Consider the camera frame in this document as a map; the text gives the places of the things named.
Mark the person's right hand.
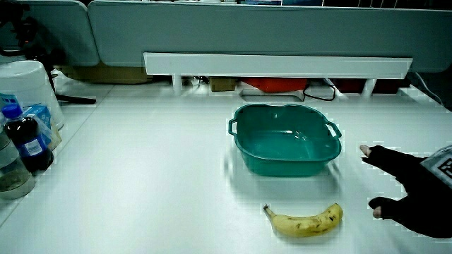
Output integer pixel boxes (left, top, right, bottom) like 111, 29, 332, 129
359, 143, 452, 240

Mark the yellow banana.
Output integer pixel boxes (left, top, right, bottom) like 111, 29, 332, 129
263, 202, 344, 238

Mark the white desk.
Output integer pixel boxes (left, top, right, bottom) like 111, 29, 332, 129
0, 70, 452, 254

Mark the green plastic basin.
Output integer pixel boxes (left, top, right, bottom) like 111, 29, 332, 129
227, 102, 343, 178

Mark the red flat object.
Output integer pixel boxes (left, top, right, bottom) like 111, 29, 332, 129
242, 77, 309, 94

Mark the white monitor riser shelf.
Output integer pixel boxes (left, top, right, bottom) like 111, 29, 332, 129
143, 52, 414, 98

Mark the wide grey partition panel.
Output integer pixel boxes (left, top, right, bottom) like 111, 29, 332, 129
87, 0, 452, 73

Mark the small brown box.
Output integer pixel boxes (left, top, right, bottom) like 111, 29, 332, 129
209, 77, 237, 92

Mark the brown cardboard box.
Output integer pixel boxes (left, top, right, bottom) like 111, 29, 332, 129
58, 62, 153, 85

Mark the blue white carton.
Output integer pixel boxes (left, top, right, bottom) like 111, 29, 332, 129
23, 104, 63, 151

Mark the narrow grey partition panel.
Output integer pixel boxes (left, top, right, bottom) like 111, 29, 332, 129
0, 0, 100, 68

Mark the dark soda bottle blue cap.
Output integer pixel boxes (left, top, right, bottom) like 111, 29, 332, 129
1, 103, 54, 174

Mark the white plastic bucket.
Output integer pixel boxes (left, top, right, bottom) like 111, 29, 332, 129
0, 60, 66, 131

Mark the clear glass jar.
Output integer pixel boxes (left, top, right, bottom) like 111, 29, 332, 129
0, 121, 37, 201

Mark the white cable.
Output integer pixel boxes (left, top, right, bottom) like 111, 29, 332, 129
412, 72, 446, 108

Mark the black cable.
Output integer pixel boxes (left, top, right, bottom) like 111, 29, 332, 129
302, 81, 337, 102

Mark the black camera stand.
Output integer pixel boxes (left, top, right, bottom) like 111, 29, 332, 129
0, 0, 97, 106

